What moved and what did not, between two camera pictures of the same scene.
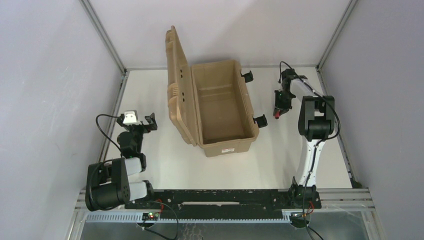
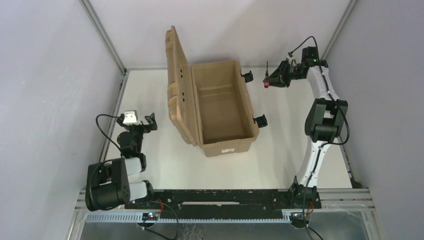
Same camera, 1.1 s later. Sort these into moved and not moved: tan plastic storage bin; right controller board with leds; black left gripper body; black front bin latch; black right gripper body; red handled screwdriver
Moved: black right gripper body; red handled screwdriver
Not moved: right controller board with leds; black left gripper body; tan plastic storage bin; black front bin latch
